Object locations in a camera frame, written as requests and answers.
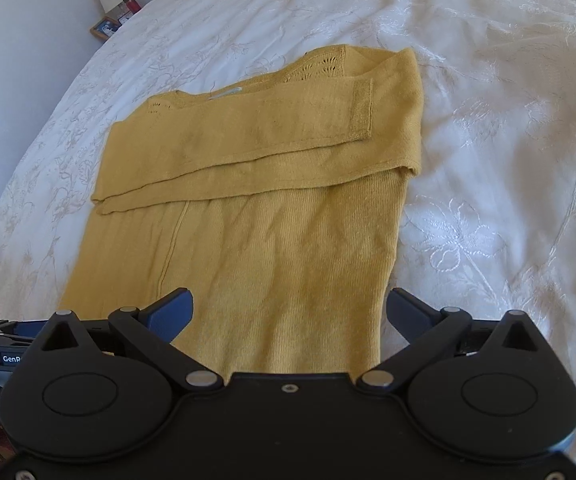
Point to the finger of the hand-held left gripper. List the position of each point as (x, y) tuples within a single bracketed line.
[(23, 328)]

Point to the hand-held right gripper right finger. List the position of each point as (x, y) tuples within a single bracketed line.
[(407, 311)]

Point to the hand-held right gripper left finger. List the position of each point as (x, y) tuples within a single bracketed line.
[(173, 311)]

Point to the yellow knit sweater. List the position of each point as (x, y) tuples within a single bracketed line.
[(248, 220)]

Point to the white embroidered bedspread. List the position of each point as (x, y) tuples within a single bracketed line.
[(493, 150)]

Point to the red candle jar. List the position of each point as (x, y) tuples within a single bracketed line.
[(130, 5)]

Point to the wooden picture frame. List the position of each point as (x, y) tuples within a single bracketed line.
[(103, 27)]

